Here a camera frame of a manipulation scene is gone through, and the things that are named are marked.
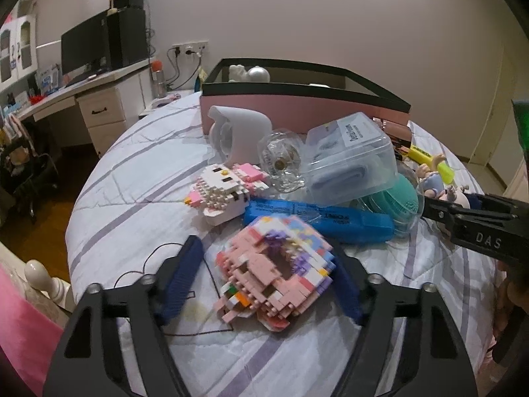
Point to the white power outlet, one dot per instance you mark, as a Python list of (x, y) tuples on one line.
[(190, 47)]

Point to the person's right hand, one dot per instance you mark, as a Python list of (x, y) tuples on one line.
[(505, 306)]

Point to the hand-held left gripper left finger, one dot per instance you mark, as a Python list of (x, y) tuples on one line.
[(182, 277)]

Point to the white pink block cat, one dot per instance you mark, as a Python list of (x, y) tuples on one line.
[(219, 190)]

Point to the water bottle orange cap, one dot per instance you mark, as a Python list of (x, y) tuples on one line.
[(157, 82)]

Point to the clear glass perfume bottle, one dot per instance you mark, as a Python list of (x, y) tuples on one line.
[(281, 161)]

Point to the white silicone holder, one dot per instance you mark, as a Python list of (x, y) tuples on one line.
[(248, 132)]

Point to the white glass-door cabinet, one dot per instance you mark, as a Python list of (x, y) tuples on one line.
[(18, 49)]

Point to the clear plastic box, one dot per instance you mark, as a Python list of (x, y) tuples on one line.
[(351, 161)]

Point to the black chair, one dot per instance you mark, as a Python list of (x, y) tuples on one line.
[(24, 173)]

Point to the rose gold cylinder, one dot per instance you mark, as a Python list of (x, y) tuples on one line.
[(396, 132)]

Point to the white plush toy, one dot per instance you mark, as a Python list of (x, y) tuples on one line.
[(237, 73)]

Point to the black computer monitor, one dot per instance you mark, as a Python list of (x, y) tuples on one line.
[(82, 49)]

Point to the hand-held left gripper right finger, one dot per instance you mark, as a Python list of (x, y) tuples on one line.
[(347, 289)]

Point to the blue highlighter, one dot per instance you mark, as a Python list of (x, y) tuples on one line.
[(310, 217)]

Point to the silver ball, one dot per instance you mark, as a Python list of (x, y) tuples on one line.
[(258, 75)]

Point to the small cream stand ornament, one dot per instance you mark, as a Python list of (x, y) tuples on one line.
[(113, 0)]

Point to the white bed post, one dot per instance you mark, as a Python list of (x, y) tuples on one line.
[(41, 275)]

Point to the blue dress doll figurine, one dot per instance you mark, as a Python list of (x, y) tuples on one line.
[(432, 178)]

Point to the white desk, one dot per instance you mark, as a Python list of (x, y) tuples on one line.
[(53, 101)]

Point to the blue white box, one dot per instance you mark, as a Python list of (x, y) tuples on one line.
[(50, 78)]

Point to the pink block figure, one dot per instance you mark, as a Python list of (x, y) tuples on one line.
[(264, 273)]

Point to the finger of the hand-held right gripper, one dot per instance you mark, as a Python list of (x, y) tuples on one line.
[(438, 213), (476, 203)]

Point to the white striped quilt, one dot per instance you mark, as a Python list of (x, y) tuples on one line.
[(144, 198)]

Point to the yellow highlighter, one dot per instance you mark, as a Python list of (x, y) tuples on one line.
[(421, 155)]

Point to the pink patterned notebook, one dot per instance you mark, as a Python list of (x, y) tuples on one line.
[(167, 99)]

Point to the teal silicone brush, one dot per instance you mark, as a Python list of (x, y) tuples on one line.
[(401, 202)]

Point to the pink bed cover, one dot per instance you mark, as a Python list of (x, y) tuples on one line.
[(24, 339)]

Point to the white drawer unit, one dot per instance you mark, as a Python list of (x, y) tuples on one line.
[(103, 120)]

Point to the pink storage box black rim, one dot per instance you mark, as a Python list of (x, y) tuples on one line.
[(289, 107)]

